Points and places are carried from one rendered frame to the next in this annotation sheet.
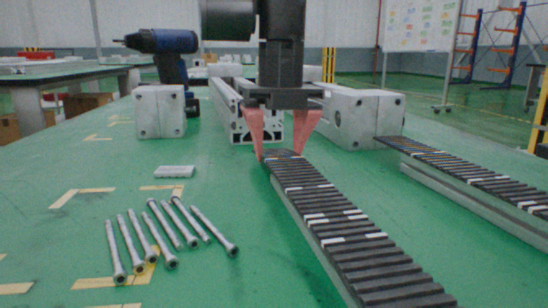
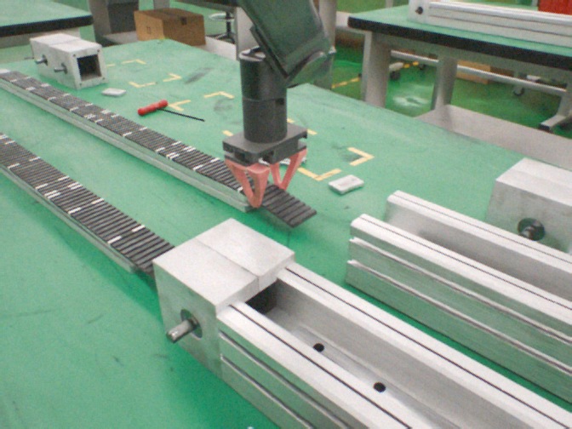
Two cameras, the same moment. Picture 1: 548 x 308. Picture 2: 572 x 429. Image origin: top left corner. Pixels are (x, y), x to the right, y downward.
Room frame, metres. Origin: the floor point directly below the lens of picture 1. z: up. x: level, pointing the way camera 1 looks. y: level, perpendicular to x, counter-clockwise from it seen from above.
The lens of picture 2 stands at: (0.95, -0.32, 1.14)
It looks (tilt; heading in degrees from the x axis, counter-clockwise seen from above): 32 degrees down; 146
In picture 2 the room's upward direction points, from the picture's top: straight up
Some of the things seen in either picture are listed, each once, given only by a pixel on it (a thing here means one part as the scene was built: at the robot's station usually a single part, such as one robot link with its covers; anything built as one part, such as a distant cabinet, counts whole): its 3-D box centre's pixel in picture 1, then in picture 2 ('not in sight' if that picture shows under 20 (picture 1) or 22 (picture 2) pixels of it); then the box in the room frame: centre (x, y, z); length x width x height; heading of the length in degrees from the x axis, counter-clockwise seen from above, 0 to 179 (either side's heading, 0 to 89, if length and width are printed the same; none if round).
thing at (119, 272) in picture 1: (112, 246); not in sight; (0.26, 0.14, 0.78); 0.11 x 0.01 x 0.01; 30
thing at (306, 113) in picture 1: (288, 125); (260, 173); (0.45, -0.02, 0.85); 0.07 x 0.07 x 0.09; 13
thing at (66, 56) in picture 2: not in sight; (75, 65); (-0.37, -0.06, 0.83); 0.11 x 0.10 x 0.10; 104
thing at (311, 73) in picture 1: (295, 77); not in sight; (1.05, -0.06, 0.87); 0.16 x 0.11 x 0.07; 13
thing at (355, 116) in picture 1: (369, 118); (218, 300); (0.62, -0.17, 0.83); 0.12 x 0.09 x 0.10; 103
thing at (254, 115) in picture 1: (269, 126); (273, 166); (0.45, 0.01, 0.85); 0.07 x 0.07 x 0.09; 13
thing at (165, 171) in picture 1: (174, 171); (346, 184); (0.45, 0.14, 0.78); 0.05 x 0.03 x 0.01; 92
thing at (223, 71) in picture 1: (223, 73); not in sight; (1.25, 0.18, 0.87); 0.16 x 0.11 x 0.07; 13
